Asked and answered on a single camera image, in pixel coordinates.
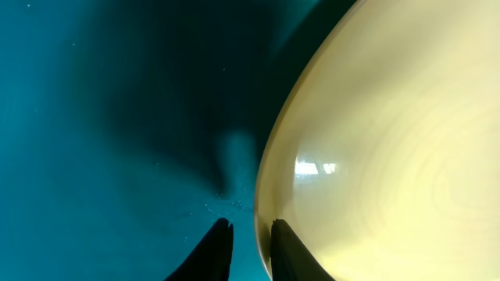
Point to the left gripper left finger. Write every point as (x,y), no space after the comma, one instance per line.
(211,258)

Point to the yellow-green plate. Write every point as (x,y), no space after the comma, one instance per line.
(384,159)

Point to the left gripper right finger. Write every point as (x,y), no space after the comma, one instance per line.
(290,258)

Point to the blue plastic tray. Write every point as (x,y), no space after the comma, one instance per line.
(129,127)

